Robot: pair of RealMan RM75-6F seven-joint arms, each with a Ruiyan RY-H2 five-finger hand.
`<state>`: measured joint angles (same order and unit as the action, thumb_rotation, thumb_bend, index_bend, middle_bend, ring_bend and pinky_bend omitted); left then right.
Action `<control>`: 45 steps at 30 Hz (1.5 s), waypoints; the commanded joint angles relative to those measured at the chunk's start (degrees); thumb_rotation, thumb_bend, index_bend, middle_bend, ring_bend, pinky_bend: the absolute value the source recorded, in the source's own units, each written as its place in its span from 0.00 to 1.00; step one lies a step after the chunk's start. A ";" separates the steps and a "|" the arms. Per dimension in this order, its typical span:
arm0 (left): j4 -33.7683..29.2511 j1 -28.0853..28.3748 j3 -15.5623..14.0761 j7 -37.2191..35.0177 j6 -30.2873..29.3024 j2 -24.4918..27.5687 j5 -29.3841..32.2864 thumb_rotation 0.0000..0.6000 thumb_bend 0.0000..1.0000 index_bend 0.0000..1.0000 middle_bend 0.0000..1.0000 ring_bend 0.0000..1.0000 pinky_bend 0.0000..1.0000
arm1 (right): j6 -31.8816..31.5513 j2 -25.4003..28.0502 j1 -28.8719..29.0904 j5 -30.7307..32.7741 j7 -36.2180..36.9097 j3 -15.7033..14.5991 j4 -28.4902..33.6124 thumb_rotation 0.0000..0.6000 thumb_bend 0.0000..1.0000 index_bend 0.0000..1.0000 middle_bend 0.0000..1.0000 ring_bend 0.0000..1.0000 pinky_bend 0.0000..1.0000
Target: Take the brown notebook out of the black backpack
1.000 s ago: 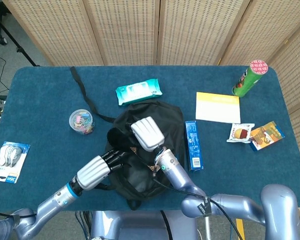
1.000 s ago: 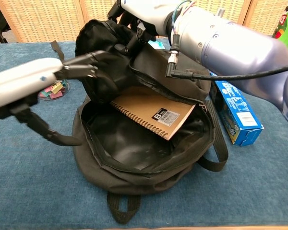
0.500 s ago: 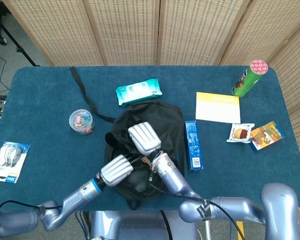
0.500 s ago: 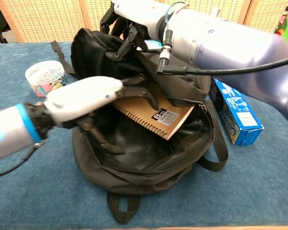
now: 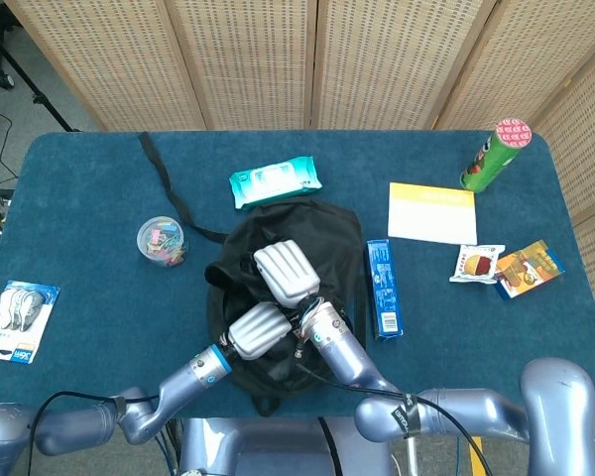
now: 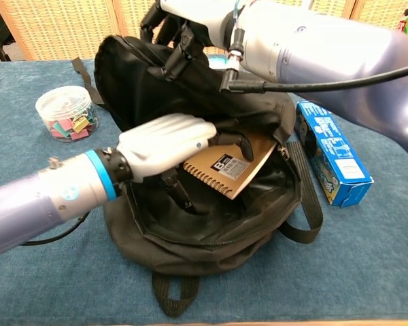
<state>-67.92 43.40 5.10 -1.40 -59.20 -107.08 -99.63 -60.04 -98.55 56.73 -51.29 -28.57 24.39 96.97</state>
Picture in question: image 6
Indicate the black backpack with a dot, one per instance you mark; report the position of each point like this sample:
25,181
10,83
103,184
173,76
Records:
207,237

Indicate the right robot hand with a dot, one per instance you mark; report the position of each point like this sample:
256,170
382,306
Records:
204,20

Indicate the kraft spiral notebook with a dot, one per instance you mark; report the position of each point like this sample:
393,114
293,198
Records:
204,169

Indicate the wicker folding screen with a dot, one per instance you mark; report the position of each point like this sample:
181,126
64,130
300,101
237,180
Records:
54,27

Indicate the blue carpet table cover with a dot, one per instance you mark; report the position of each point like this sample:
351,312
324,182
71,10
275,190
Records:
360,254

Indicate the clear jar of binder clips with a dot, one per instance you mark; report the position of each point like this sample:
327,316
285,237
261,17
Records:
66,112

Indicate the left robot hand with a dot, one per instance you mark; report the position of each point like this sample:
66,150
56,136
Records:
170,136

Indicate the teal wet wipes pack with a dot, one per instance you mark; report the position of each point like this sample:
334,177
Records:
217,62

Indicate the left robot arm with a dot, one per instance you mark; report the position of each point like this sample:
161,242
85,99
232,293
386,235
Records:
27,203

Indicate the blue cardboard box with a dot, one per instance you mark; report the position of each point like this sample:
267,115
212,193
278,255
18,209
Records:
333,153

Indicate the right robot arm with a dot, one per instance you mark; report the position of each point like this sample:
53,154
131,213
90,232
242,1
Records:
326,44

